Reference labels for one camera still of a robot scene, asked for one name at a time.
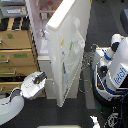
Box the white fridge door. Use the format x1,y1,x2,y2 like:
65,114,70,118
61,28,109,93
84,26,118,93
47,0,91,107

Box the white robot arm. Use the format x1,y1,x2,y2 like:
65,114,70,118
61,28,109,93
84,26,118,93
0,72,47,126

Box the white refrigerator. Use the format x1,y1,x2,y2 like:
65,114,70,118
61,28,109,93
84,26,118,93
23,0,93,100

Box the wooden drawer cabinet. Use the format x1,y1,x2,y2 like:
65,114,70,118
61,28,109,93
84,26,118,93
0,17,39,94

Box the grey box on cabinet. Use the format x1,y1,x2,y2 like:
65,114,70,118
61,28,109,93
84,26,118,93
0,6,27,17

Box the grey cables beside fridge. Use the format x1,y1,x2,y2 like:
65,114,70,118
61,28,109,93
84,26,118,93
78,43,100,94

